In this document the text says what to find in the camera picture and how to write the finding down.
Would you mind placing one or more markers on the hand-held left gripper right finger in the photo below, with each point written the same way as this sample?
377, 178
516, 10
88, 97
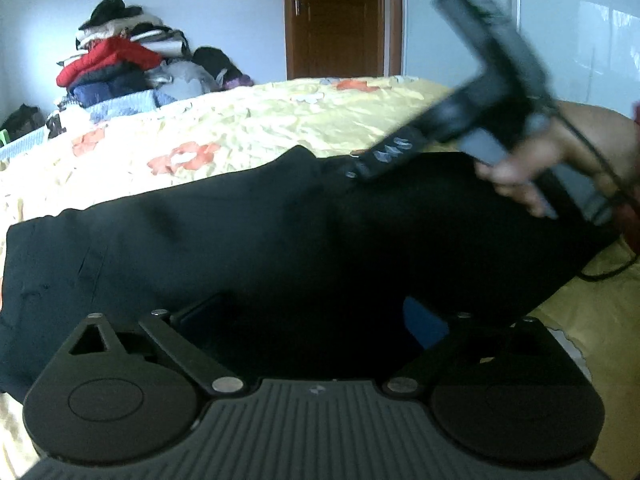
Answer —
425, 325

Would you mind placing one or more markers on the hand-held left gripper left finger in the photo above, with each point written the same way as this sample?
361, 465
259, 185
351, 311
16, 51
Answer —
196, 322

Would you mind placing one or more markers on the black pants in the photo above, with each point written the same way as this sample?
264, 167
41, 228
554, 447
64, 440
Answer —
250, 240

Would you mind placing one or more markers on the person's right hand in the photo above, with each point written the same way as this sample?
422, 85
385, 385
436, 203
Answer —
547, 152

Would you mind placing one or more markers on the brown wooden door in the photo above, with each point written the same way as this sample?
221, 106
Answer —
340, 15

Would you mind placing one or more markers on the yellow carrot print blanket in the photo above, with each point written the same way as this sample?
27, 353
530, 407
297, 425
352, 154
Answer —
240, 125

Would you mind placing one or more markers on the light blue knit blanket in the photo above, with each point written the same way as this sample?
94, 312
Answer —
127, 102

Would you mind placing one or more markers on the dark bag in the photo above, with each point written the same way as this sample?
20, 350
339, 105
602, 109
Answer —
21, 120

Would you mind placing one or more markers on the pile of clothes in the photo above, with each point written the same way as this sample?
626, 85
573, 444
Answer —
120, 55

